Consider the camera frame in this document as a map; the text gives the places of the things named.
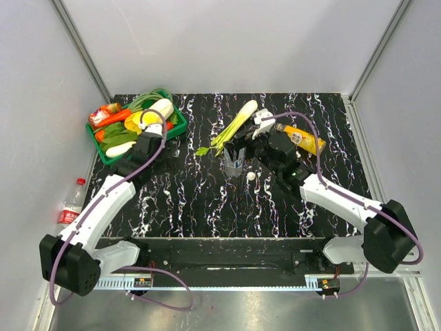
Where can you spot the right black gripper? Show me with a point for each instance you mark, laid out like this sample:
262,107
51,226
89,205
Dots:
246,140

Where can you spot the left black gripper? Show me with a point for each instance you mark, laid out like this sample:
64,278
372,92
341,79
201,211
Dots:
171,164

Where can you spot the clear bottle blue cap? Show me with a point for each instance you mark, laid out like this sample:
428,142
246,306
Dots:
233,169

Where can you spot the blue white bottle cap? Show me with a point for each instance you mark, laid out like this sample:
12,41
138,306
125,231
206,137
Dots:
251,176

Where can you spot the orange juice bottle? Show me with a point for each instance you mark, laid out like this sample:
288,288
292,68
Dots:
302,139

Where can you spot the water bottle red cap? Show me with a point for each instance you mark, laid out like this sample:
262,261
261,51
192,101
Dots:
73,203

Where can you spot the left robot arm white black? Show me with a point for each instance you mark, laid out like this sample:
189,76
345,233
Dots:
71,259

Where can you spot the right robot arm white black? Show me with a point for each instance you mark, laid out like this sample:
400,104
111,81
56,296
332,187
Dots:
386,235

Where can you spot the black marble mat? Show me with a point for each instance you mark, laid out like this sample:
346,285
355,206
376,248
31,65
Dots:
193,197

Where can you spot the toy green onion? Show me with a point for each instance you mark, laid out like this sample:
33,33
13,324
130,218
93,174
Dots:
228,133

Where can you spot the toy napa cabbage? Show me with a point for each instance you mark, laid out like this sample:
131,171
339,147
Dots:
138,121

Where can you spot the green beans bundle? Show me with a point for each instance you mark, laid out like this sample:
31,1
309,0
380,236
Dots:
147,99

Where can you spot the white toy radish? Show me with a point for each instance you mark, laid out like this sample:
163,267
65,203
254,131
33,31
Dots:
119,150

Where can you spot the green leafy vegetable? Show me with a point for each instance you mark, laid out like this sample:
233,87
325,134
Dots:
115,135

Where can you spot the green plastic basket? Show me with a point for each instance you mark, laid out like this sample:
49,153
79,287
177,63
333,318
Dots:
180,126

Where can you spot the long orange carrot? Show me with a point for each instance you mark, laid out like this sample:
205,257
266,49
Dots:
119,116

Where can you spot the orange tomato piece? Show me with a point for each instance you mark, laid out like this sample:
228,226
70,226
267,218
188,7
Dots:
100,136

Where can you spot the red snack packet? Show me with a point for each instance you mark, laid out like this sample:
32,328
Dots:
102,113

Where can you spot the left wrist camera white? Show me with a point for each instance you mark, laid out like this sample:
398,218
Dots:
152,130

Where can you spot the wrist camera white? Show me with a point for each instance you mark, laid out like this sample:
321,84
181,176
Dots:
263,120
152,130

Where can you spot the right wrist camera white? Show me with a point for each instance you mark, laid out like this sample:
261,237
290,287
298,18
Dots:
263,120

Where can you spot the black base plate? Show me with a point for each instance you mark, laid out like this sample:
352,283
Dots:
292,255

